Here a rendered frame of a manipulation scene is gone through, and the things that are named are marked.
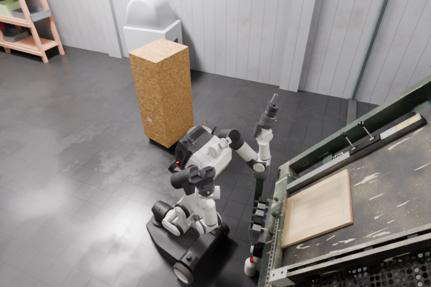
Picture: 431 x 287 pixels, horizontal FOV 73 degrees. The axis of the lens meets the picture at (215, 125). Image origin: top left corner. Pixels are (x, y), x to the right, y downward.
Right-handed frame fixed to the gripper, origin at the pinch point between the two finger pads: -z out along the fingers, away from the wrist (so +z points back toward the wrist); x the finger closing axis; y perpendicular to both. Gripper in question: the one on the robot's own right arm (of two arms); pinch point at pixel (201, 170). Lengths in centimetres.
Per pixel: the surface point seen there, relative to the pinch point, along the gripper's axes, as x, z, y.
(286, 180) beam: 60, 88, -15
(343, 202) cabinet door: 67, 45, 26
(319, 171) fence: 75, 63, -2
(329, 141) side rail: 93, 63, -18
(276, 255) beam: 26, 72, 31
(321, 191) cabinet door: 66, 61, 11
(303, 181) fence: 66, 74, -4
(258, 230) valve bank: 25, 91, 9
